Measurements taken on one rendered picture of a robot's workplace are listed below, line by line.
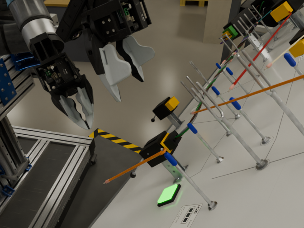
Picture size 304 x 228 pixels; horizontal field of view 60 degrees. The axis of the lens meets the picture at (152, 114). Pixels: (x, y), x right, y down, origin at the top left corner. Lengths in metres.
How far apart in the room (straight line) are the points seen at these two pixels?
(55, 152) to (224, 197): 1.59
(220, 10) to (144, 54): 3.11
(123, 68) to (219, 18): 3.22
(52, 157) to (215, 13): 2.60
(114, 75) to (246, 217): 0.27
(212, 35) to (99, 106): 1.88
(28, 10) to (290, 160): 0.57
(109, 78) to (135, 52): 0.09
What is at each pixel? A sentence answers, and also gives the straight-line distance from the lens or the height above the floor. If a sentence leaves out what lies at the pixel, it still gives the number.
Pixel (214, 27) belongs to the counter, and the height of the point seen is 0.22.
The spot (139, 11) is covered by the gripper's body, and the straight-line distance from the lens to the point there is 0.44.
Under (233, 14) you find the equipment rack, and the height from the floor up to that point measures 1.11.
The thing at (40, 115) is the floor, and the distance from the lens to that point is 2.58.
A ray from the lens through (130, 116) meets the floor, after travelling 2.37.
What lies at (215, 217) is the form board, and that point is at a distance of 0.37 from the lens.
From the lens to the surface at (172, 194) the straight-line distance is 0.48.
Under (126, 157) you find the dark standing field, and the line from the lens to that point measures 2.03.
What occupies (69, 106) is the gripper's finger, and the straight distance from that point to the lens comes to 0.60.
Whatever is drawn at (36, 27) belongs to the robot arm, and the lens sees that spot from 0.63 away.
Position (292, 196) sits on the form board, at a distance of 0.31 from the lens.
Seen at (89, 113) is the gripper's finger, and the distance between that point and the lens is 0.58.
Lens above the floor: 1.53
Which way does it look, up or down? 40 degrees down
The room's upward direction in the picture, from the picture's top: straight up
